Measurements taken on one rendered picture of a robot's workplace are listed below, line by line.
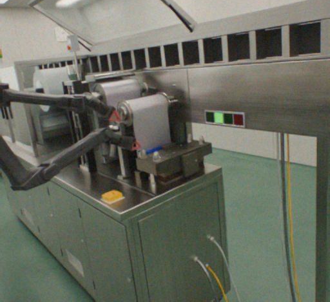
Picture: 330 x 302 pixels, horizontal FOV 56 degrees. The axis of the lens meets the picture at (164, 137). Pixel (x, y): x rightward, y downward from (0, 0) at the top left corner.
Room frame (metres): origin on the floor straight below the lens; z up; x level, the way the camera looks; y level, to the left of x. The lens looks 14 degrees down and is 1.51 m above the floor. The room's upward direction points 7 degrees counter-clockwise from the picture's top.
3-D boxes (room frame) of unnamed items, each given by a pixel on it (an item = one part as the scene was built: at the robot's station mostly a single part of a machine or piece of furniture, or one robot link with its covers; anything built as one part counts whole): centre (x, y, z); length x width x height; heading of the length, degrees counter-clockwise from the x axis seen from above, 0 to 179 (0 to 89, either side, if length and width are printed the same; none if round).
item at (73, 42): (2.08, 0.51, 1.66); 0.07 x 0.07 x 0.10; 32
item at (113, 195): (1.36, 0.28, 0.91); 0.07 x 0.07 x 0.02; 39
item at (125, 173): (1.63, 0.25, 1.05); 0.06 x 0.05 x 0.31; 129
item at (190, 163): (1.53, -0.11, 0.96); 0.10 x 0.03 x 0.11; 129
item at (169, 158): (1.59, -0.05, 1.00); 0.40 x 0.16 x 0.06; 129
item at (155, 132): (1.66, 0.06, 1.11); 0.23 x 0.01 x 0.18; 129
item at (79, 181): (2.39, 0.75, 0.88); 2.52 x 0.66 x 0.04; 39
